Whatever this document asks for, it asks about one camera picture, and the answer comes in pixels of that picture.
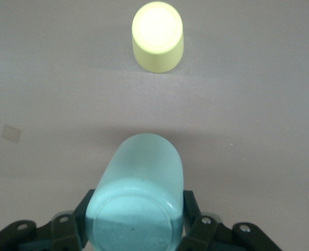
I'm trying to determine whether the yellow plastic cup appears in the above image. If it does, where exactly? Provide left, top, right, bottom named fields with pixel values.
left=131, top=1, right=184, bottom=74

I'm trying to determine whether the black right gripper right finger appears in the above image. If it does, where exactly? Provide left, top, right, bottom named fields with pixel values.
left=179, top=190, right=283, bottom=251

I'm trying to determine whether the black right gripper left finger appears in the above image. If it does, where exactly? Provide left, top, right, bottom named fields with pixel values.
left=0, top=188, right=95, bottom=251

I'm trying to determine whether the mint green plastic cup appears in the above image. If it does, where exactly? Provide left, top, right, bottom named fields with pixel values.
left=85, top=133, right=184, bottom=251

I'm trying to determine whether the brown table cover sheet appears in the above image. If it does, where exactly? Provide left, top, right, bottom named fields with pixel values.
left=0, top=0, right=309, bottom=251

